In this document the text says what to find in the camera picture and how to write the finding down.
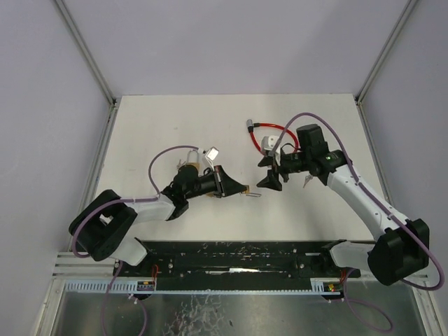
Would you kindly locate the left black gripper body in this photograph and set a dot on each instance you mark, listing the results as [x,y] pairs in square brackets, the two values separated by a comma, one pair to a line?
[219,183]

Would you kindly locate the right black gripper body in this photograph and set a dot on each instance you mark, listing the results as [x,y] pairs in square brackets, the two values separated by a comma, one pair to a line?
[276,167]

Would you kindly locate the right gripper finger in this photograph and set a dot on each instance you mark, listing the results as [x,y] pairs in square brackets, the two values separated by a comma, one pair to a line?
[266,161]
[271,181]

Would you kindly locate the small brass padlock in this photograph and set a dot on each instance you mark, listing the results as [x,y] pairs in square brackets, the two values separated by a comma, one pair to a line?
[247,192]

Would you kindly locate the large brass long-shackle padlock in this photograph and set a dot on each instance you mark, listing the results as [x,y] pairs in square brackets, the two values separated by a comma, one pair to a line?
[193,159]

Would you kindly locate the red cable lock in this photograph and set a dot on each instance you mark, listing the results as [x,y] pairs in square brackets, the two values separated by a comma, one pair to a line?
[252,126]

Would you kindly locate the keys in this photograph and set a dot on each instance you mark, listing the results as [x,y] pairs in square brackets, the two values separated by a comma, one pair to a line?
[180,164]

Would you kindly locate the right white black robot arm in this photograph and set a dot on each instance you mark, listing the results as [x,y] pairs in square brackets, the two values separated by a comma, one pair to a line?
[400,244]

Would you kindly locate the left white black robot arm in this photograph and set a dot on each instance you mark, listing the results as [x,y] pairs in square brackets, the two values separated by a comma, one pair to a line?
[101,229]

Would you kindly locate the loose silver key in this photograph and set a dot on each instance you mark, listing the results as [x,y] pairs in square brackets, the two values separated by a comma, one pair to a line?
[307,179]

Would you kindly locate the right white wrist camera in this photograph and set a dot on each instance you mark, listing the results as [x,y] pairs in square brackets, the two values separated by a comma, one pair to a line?
[269,146]

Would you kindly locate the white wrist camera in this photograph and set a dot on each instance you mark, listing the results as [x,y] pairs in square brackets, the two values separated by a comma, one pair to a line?
[269,146]
[209,155]

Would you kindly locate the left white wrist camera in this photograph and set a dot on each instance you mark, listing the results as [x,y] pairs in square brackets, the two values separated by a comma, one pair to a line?
[209,155]

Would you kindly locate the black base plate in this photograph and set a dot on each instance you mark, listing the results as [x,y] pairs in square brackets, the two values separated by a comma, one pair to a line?
[236,268]

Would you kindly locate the left aluminium frame post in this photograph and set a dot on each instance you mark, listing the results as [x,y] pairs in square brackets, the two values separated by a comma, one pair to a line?
[79,41]

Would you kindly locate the aluminium frame post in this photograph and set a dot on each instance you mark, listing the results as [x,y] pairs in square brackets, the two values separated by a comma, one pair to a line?
[79,41]
[386,49]

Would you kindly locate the grey slotted cable duct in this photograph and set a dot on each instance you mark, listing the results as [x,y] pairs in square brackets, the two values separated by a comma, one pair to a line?
[118,286]

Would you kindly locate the right aluminium frame post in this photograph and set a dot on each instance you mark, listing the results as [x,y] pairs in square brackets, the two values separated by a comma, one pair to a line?
[386,49]

